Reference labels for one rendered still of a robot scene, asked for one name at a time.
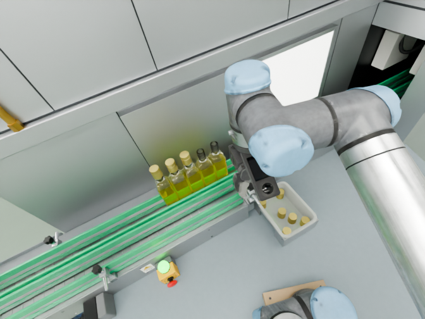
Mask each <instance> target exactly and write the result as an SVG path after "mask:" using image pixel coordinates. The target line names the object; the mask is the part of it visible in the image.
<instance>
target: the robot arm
mask: <svg viewBox="0 0 425 319"><path fill-rule="evenodd" d="M271 81H272V80H271V71H270V69H269V67H268V65H267V64H265V63H264V62H262V61H259V60H254V59H248V60H243V61H239V62H237V63H234V64H233V65H231V66H230V67H229V68H228V69H227V71H226V72H225V89H224V91H225V94H226V102H227V108H228V117H229V123H230V128H231V130H229V131H228V135H231V138H232V141H233V144H232V145H229V146H228V149H229V154H230V159H231V162H232V164H233V166H234V167H235V169H236V170H237V172H238V173H234V175H233V184H234V186H235V188H236V190H237V192H238V194H239V196H241V197H246V196H247V195H246V193H247V188H248V186H249V180H250V181H251V183H252V186H253V188H254V190H255V193H256V196H257V198H258V200H259V201H265V200H267V199H270V198H272V197H275V196H279V195H280V190H279V187H278V185H277V183H276V180H275V178H274V177H284V176H287V175H291V174H292V173H293V172H294V171H296V170H300V169H302V168H303V167H304V166H305V165H306V164H308V162H310V160H311V158H312V156H313V154H314V150H317V149H321V148H325V147H329V146H334V147H335V150H336V151H337V153H338V155H339V158H340V160H341V162H342V164H343V165H344V167H345V169H346V171H347V173H348V176H349V177H350V179H351V181H352V183H353V185H354V187H355V190H356V191H357V193H358V195H359V197H360V199H361V201H362V203H363V205H364V207H365V209H366V211H367V213H368V215H369V216H370V218H371V220H372V222H373V224H374V226H375V228H376V230H377V232H378V234H379V236H380V238H381V240H382V242H383V244H384V245H385V248H386V250H387V251H388V254H389V255H390V258H391V260H392V262H393V264H394V265H395V268H396V269H397V271H398V273H399V275H400V277H401V279H402V281H403V283H404V285H405V287H406V289H407V291H408V293H409V294H410V296H411V298H412V300H413V302H414V304H415V306H416V308H417V310H418V312H419V314H420V316H421V318H422V319H425V177H424V175H423V174H422V172H421V171H420V169H419V167H418V166H417V165H416V163H415V161H414V160H413V158H412V156H411V155H410V153H409V152H408V150H407V149H406V147H405V146H404V144H403V142H402V141H401V139H400V138H399V136H398V135H397V133H396V132H395V130H394V128H393V127H394V126H395V125H396V124H397V123H398V121H399V119H400V117H401V113H402V110H401V109H400V99H399V97H398V96H397V94H396V93H395V92H394V91H393V90H391V89H390V88H388V87H385V86H383V85H372V86H368V87H355V88H352V89H349V90H346V91H344V92H339V93H336V94H332V95H328V96H324V97H319V98H315V99H310V100H307V101H302V102H299V103H294V104H289V105H286V106H283V105H282V104H281V103H280V101H279V100H278V99H277V98H276V96H275V95H274V94H273V93H272V92H271V88H270V85H271ZM252 319H358V318H357V313H356V310H355V308H354V306H353V304H352V302H351V301H350V300H349V298H348V297H347V296H346V295H344V293H343V292H341V291H339V290H338V289H336V288H334V287H326V286H322V287H318V288H317V289H308V288H306V289H301V290H299V291H297V292H295V293H294V294H293V295H292V297H291V298H288V299H285V300H282V301H279V302H277V303H273V304H270V305H267V306H261V307H260V308H258V309H256V310H254V311H253V313H252Z"/></svg>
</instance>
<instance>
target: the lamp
mask: <svg viewBox="0 0 425 319"><path fill-rule="evenodd" d="M169 269H170V264H169V263H168V262H167V261H161V262H160V263H159V264H158V270H159V271H160V272H161V273H162V274H165V273H168V272H169Z"/></svg>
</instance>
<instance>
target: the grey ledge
mask: <svg viewBox="0 0 425 319"><path fill-rule="evenodd" d="M158 194H159V193H158V191H157V189H156V188H155V189H153V190H151V191H149V192H146V193H145V194H143V195H141V196H139V197H136V198H135V199H132V200H131V201H129V202H127V203H124V204H122V205H120V206H118V207H116V208H114V209H112V210H110V211H108V212H106V213H104V214H102V215H100V216H98V217H96V218H94V219H92V220H90V221H88V222H86V223H84V224H82V225H80V226H78V227H76V228H74V229H72V230H70V231H68V232H66V233H64V234H63V233H61V232H60V233H59V240H61V241H62V243H63V242H65V241H67V240H69V239H71V238H73V237H75V236H77V235H79V234H81V233H83V232H85V231H87V230H89V229H91V228H93V227H95V226H97V225H99V224H101V223H103V222H105V221H107V220H109V219H111V218H113V217H115V216H117V215H119V214H121V213H123V212H125V211H127V210H129V209H130V208H132V207H134V206H136V205H138V204H140V203H143V202H144V201H146V200H148V199H150V198H152V197H154V196H156V195H158ZM51 248H52V244H48V245H47V244H45V243H44V242H43V241H42V242H40V243H38V244H36V245H34V246H32V247H30V248H27V249H25V250H23V251H21V252H19V253H17V254H15V255H13V256H11V257H9V258H7V259H5V260H3V261H1V262H0V274H2V273H4V272H6V271H8V270H10V269H12V268H14V267H16V266H18V265H20V264H22V263H24V262H26V261H28V260H30V259H31V258H33V257H35V256H37V255H39V254H41V253H43V252H45V251H47V250H49V249H51Z"/></svg>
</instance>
